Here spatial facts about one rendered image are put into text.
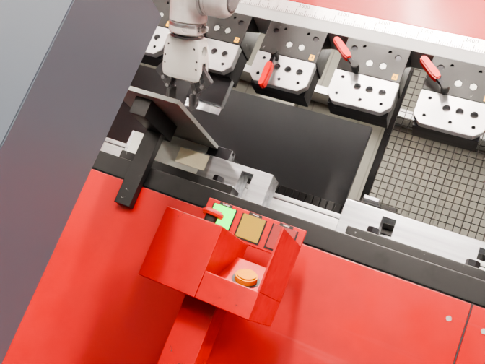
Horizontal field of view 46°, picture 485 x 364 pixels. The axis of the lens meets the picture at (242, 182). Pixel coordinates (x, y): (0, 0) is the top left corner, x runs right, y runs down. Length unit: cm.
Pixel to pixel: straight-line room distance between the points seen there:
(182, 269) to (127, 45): 36
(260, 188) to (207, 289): 46
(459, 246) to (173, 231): 60
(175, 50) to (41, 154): 71
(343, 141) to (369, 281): 85
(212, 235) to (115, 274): 39
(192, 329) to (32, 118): 47
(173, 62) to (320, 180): 71
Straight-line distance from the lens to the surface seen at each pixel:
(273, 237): 105
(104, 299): 126
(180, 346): 97
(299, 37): 144
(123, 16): 75
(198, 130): 129
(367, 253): 113
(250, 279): 95
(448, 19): 144
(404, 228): 126
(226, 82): 147
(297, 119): 194
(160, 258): 95
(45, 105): 66
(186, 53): 133
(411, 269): 112
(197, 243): 93
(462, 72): 137
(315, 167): 187
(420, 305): 111
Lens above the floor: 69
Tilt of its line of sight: 11 degrees up
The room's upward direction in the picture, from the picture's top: 22 degrees clockwise
